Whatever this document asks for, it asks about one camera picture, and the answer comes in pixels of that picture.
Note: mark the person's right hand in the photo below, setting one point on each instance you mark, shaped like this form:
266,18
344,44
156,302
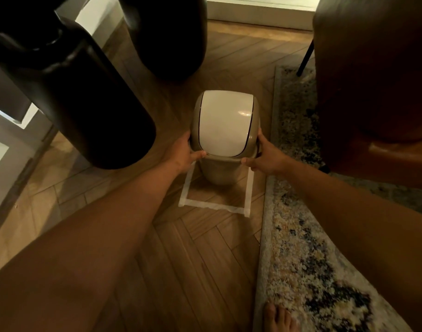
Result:
270,156

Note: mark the patterned area rug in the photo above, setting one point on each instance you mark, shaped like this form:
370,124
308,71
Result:
311,238

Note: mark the person's foot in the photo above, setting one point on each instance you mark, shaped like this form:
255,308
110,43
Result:
278,318

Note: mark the black floor vase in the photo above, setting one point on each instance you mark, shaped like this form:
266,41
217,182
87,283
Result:
166,34

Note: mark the person's left hand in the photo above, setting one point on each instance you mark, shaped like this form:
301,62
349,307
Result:
179,155

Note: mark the person's left forearm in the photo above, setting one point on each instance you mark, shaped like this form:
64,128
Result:
83,238

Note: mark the beige swing-lid trash bin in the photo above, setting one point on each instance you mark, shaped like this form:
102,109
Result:
226,134

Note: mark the person's right forearm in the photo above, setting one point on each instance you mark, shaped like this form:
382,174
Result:
363,231

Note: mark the large black vase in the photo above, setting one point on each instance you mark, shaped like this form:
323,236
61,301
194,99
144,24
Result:
72,89

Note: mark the brown leather armchair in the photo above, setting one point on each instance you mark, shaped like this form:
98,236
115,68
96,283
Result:
373,82

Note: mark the white tape floor marking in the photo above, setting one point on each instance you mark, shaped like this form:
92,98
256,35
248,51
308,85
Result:
211,203

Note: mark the person's left thumb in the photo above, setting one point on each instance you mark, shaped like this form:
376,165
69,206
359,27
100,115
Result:
197,155

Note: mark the person's right thumb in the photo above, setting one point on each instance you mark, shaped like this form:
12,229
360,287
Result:
251,160

